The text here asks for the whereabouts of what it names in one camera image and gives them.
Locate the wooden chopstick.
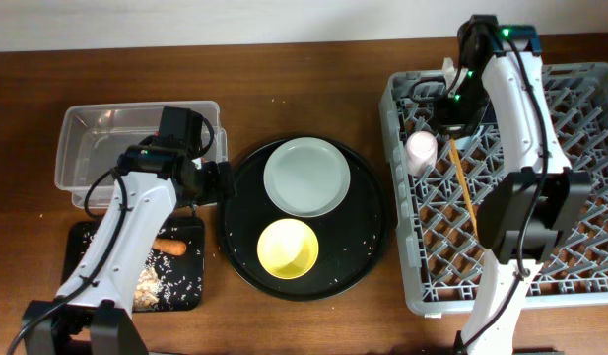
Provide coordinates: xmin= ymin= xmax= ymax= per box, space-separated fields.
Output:
xmin=448 ymin=147 xmax=463 ymax=181
xmin=450 ymin=139 xmax=478 ymax=236

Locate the pink plastic cup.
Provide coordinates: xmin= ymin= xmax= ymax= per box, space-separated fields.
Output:
xmin=405 ymin=131 xmax=438 ymax=176

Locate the orange carrot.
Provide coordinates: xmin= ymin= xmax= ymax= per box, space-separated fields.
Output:
xmin=152 ymin=238 xmax=187 ymax=256

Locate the grey round plate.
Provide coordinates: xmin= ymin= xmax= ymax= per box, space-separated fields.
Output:
xmin=263 ymin=137 xmax=351 ymax=218

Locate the yellow plastic bowl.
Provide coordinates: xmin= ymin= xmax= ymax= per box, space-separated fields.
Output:
xmin=256 ymin=219 xmax=319 ymax=280

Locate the light blue plastic cup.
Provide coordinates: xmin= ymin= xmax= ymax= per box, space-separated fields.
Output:
xmin=455 ymin=137 xmax=473 ymax=151

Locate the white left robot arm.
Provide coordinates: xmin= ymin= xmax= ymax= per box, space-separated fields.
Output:
xmin=8 ymin=106 xmax=236 ymax=354

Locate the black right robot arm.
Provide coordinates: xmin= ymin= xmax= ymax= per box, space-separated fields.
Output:
xmin=434 ymin=15 xmax=591 ymax=354

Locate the clear plastic waste bin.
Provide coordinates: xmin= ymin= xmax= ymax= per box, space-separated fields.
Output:
xmin=54 ymin=101 xmax=228 ymax=208

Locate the grey plastic dishwasher rack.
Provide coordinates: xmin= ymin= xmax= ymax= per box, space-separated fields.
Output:
xmin=379 ymin=62 xmax=608 ymax=317

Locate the black rectangular food tray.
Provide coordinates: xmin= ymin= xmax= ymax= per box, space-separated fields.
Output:
xmin=60 ymin=217 xmax=206 ymax=313

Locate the food scraps and rice pile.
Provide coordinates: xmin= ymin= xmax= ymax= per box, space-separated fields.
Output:
xmin=133 ymin=237 xmax=204 ymax=313

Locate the round black tray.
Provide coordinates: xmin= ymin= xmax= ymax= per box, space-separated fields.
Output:
xmin=218 ymin=138 xmax=391 ymax=302

